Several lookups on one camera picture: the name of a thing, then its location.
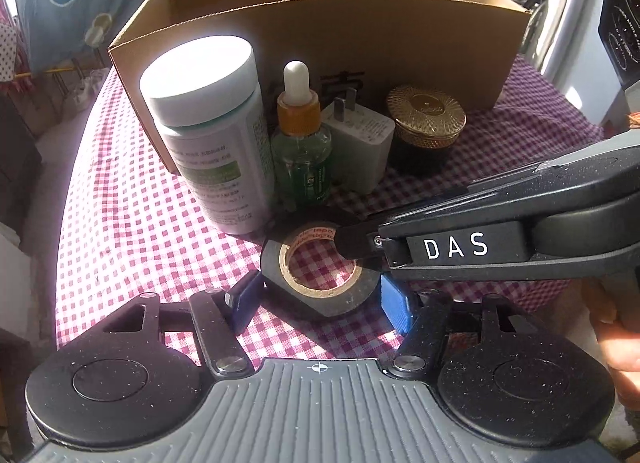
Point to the black electrical tape roll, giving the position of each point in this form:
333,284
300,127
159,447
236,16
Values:
345,298

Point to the black printed box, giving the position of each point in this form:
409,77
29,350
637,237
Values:
622,18

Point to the brown cardboard box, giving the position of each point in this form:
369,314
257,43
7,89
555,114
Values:
400,43

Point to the red checkered tablecloth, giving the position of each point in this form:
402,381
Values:
140,223

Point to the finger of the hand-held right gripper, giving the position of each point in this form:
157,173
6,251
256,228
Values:
425,203
357,243

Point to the person's right hand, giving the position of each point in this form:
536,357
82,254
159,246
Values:
622,353

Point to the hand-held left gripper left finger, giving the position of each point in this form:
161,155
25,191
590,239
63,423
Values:
245,300

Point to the white charger plug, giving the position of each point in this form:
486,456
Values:
362,148

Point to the gold lidded cosmetic jar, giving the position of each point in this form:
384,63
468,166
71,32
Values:
425,128

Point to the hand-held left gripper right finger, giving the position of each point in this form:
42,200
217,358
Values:
397,305

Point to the green glass dropper bottle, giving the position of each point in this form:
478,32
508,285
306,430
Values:
302,158

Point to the white polka-dot cloth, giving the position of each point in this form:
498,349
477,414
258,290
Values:
7,53

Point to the white shoe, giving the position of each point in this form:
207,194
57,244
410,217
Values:
87,90

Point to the white lidded pill bottle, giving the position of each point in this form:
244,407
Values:
215,153

